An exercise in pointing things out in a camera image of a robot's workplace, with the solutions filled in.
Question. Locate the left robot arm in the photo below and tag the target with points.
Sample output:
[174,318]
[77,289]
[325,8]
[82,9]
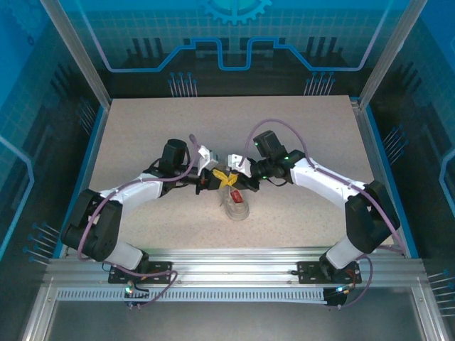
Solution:
[92,227]

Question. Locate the aluminium side rail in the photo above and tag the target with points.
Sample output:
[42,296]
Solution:
[369,142]

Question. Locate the beige lace sneaker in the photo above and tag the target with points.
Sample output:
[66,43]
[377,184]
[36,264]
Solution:
[238,211]

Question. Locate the aluminium rail beam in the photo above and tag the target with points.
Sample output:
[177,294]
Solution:
[231,264]

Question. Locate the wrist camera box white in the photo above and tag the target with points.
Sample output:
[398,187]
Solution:
[236,161]
[206,156]

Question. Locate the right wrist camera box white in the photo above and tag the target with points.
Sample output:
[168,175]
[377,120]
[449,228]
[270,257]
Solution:
[236,161]

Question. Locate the grey metal shelf panel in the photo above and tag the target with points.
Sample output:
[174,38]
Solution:
[231,323]

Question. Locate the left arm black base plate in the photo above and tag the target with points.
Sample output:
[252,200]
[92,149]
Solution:
[160,273]

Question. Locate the aluminium frame bar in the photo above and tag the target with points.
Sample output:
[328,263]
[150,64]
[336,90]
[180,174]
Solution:
[432,316]
[37,316]

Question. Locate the blue table edge strip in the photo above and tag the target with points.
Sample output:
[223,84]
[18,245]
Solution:
[93,142]
[379,142]

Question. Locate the black connector box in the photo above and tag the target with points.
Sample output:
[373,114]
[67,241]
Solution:
[334,296]
[136,295]

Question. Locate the red insole patch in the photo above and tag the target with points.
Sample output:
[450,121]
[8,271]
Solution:
[236,196]

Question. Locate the aluminium corner post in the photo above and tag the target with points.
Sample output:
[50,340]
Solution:
[391,53]
[76,53]

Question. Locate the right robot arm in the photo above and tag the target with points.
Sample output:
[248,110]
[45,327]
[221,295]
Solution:
[369,216]

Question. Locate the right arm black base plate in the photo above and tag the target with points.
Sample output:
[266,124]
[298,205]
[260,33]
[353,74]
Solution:
[309,273]

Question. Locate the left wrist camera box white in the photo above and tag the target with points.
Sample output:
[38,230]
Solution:
[206,156]

